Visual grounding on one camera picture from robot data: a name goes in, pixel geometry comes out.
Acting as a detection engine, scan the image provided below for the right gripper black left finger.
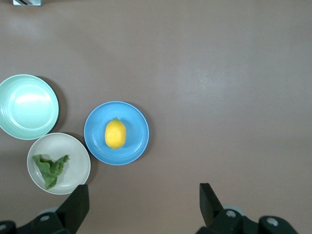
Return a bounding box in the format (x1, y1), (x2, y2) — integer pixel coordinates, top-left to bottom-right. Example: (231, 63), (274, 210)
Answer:
(0, 184), (90, 234)

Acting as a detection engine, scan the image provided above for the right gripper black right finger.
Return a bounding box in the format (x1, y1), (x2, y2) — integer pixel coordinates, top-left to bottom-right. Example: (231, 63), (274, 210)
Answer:
(195, 182), (299, 234)

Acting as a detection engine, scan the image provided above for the green lettuce leaf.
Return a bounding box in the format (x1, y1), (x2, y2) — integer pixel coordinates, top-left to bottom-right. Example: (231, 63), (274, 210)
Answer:
(32, 154), (71, 191)

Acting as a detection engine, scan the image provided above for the yellow lemon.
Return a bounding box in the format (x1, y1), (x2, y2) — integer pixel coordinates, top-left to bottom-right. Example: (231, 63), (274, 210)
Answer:
(104, 117), (127, 150)

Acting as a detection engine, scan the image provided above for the beige plate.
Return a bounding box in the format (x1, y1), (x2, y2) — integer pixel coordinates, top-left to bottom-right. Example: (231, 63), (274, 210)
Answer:
(26, 132), (92, 195)

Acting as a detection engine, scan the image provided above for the blue plate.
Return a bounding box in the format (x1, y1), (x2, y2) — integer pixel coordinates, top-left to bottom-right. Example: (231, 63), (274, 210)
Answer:
(83, 100), (150, 166)

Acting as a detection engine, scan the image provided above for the mint green plate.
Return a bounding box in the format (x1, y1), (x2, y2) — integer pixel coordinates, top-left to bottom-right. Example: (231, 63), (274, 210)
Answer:
(0, 74), (60, 141)

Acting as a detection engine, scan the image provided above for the metal table edge bracket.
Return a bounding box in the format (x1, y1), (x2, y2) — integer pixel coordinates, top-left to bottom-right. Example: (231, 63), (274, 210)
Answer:
(12, 0), (43, 7)

